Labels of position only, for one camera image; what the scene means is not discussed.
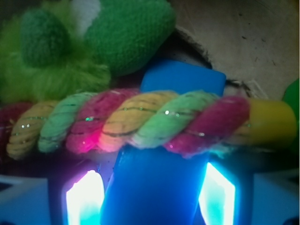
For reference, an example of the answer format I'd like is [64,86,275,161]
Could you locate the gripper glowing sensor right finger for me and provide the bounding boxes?
[199,154,300,225]

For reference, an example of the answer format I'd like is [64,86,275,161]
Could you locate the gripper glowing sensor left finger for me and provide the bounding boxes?
[0,162,105,225]

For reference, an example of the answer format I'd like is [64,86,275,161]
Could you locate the blue rectangular block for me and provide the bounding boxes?
[100,59,226,225]

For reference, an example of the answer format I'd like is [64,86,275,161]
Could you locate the green rectangular block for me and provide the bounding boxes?
[283,79,300,156]

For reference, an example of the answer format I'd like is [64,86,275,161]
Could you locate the green plush frog toy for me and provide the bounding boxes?
[0,0,176,103]

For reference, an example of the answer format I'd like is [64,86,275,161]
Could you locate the brown paper bag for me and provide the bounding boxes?
[170,0,300,99]

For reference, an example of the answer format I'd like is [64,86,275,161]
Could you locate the multicolour twisted rope toy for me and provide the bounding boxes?
[0,89,300,160]

